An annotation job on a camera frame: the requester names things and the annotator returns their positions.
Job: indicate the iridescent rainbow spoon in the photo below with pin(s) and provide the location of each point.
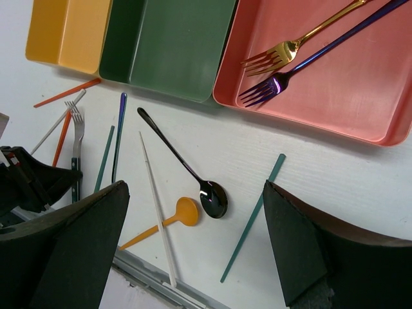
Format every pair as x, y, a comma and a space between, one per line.
123, 101

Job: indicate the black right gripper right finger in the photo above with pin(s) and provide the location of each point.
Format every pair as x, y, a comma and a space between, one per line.
325, 262

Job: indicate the aluminium table front rail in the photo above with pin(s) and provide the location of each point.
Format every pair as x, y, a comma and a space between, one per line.
140, 275

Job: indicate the yellow container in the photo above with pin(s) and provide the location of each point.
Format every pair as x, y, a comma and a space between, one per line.
68, 34

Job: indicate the red container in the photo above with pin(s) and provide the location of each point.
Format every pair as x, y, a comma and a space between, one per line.
361, 89

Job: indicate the teal chopstick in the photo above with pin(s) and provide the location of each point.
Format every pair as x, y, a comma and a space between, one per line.
275, 171
104, 160

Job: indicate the green container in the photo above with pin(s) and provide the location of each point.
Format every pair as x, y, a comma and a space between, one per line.
169, 47

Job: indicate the black spoon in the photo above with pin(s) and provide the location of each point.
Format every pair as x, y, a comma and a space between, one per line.
213, 197

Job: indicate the orange chopstick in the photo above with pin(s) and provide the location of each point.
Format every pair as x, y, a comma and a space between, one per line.
62, 138
71, 91

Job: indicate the purple fork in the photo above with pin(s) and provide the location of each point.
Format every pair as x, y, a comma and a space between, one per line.
278, 82

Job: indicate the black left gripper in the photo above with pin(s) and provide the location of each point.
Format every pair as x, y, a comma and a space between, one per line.
31, 185

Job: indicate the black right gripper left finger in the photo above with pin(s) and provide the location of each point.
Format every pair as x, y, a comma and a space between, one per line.
62, 259

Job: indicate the orange plastic spoon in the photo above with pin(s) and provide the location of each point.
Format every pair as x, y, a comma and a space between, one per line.
187, 213

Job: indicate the gold fork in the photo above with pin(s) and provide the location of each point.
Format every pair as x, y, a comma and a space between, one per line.
285, 52

